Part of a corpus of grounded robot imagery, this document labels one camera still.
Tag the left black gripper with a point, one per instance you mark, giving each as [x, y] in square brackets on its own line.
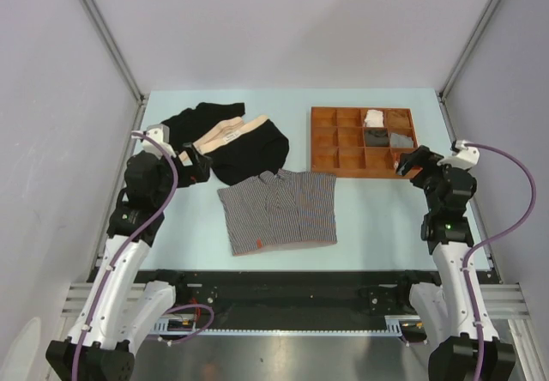
[196, 172]

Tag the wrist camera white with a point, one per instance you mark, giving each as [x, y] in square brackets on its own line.
[155, 140]
[463, 156]

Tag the right aluminium frame post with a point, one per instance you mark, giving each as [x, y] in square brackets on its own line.
[474, 38]

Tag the black underwear beige waistband front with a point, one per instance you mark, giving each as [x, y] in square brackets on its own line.
[239, 150]

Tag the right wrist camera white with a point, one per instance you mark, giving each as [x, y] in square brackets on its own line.
[463, 156]

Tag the left aluminium frame post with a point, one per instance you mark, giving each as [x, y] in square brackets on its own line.
[98, 22]

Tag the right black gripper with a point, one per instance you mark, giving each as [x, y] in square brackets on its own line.
[423, 155]

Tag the light grey rolled cloth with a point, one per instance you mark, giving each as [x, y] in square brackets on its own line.
[397, 140]

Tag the dark grey rolled cloth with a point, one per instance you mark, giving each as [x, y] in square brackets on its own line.
[376, 138]

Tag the aluminium frame post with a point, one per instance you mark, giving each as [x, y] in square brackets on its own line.
[474, 38]
[98, 22]

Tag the white rolled cloth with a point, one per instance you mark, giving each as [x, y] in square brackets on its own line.
[374, 118]

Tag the grey striped boxer underwear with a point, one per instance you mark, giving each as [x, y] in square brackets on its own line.
[280, 210]

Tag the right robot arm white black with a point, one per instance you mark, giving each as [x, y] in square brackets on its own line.
[464, 343]

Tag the aluminium front rail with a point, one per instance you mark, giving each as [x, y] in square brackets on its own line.
[501, 301]

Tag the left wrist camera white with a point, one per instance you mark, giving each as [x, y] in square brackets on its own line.
[155, 140]

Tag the black underwear beige waistband back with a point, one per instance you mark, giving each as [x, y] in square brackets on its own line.
[193, 123]

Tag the black underwear beige waistband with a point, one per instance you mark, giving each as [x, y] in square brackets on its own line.
[239, 150]
[193, 123]

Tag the white slotted cable duct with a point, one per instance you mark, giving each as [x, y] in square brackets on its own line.
[314, 321]

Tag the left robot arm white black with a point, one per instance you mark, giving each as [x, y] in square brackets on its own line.
[106, 336]

